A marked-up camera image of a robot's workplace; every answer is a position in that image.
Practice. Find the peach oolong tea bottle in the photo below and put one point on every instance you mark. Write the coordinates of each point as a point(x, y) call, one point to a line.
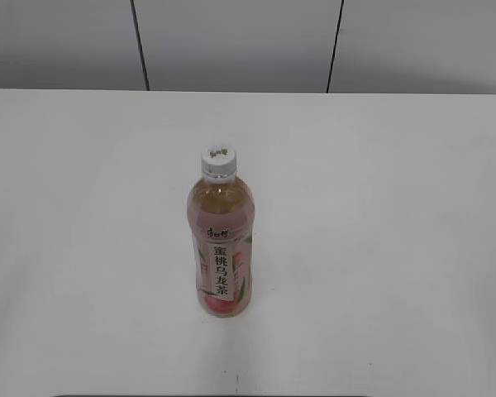
point(221, 218)

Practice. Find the white bottle cap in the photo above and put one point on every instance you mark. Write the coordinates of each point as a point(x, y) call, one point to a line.
point(218, 161)

